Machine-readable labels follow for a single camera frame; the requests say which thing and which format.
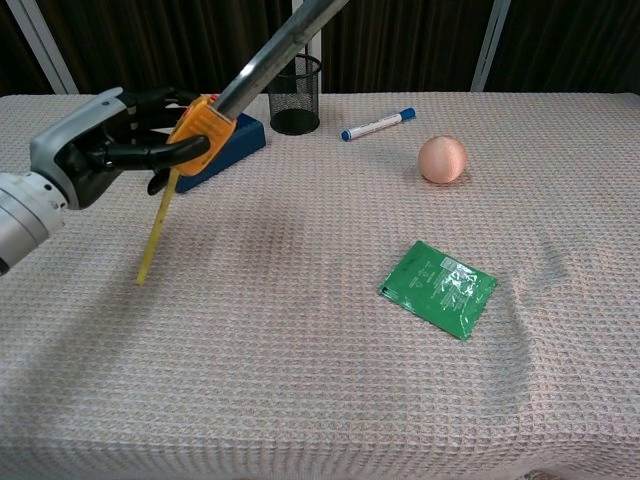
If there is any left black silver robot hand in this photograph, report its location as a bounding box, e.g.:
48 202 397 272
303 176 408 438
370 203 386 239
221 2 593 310
29 87 211 211

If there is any yellow tape measure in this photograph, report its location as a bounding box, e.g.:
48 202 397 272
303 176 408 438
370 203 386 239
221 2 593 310
135 93 239 288

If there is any dark pleated curtain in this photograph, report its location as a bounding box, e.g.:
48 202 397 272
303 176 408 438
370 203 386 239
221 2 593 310
0 0 640 96

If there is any blue printed pencil case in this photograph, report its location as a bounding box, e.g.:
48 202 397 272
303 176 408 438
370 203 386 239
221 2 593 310
175 112 267 194

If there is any black mesh pen holder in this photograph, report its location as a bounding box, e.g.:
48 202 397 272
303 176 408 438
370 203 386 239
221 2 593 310
266 53 322 136

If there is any grey metal pole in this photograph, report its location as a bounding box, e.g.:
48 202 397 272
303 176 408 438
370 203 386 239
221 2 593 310
213 0 350 120

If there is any white marker with blue cap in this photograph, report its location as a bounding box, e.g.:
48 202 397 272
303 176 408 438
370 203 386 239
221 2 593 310
340 106 417 142

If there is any beige waffle tablecloth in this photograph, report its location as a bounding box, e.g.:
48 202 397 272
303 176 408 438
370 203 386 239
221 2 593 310
0 91 640 480

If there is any peach coloured ball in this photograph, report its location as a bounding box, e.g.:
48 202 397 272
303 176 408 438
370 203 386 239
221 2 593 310
417 135 469 185

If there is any green foil packet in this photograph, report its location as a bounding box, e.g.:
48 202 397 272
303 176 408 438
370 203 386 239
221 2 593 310
378 240 499 342

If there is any white frame post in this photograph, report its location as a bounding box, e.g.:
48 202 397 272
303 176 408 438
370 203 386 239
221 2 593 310
470 0 513 93
5 0 79 95
305 28 323 94

